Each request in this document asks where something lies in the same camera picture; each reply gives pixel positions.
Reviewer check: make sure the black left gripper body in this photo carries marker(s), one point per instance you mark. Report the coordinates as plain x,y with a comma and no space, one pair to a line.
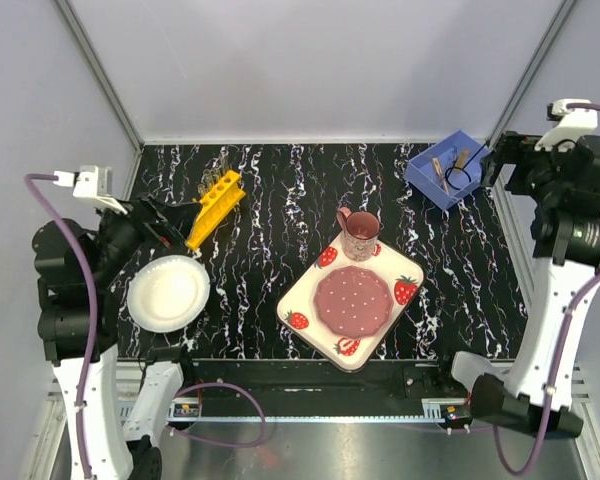
158,226

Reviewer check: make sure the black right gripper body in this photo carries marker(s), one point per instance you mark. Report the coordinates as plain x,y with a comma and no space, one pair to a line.
533,166

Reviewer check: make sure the clear glass test tube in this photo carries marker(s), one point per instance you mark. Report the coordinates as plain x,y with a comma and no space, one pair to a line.
224,163
202,189
211,177

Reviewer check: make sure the wooden test tube clamp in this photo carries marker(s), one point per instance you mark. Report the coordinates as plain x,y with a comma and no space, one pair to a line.
440,174

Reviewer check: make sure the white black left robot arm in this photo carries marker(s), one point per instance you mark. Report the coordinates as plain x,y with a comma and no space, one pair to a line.
80,340

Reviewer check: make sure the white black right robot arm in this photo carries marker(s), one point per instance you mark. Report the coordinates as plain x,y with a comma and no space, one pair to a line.
534,396

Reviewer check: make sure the yellow test tube rack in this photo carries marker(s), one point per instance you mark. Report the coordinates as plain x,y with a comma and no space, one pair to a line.
219,200

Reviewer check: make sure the white round dish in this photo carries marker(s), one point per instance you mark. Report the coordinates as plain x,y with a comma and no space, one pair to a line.
168,293

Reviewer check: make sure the blue plastic box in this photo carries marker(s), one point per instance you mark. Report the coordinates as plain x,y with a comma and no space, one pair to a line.
420,173

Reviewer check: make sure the pink patterned mug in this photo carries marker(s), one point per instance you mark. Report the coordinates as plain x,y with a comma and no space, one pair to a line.
360,231

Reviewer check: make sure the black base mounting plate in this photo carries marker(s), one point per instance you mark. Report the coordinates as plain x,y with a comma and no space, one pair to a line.
317,389

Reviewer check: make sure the strawberry print white tray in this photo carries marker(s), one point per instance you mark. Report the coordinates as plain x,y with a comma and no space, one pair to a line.
295,309

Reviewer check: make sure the pink polka dot plate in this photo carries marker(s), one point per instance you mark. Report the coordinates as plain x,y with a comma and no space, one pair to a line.
353,302

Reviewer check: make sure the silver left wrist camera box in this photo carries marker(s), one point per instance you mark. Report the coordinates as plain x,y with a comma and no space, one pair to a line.
92,184

